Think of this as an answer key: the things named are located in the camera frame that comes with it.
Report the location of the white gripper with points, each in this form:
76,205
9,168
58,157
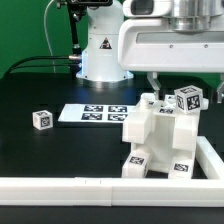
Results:
150,45

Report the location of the white chair seat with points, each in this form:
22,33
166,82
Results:
174,135

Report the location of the white long chair back bar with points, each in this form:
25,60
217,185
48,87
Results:
140,121

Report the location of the white cube nut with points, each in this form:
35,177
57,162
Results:
189,99
42,119

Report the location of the white cube nut front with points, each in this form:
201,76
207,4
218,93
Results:
189,99

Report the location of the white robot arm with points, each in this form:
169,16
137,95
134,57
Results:
100,57

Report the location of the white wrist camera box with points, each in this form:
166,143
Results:
146,8

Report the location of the white L-shaped fence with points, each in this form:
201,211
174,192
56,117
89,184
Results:
207,192

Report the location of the white tag base sheet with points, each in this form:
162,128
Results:
96,113

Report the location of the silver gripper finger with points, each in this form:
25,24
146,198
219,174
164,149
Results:
220,89

